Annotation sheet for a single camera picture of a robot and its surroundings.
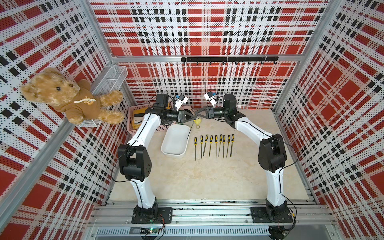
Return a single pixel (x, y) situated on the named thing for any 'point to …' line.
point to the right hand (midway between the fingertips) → (198, 112)
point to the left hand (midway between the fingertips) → (196, 117)
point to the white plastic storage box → (175, 142)
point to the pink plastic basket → (130, 110)
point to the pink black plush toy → (187, 107)
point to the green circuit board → (151, 230)
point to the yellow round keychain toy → (197, 122)
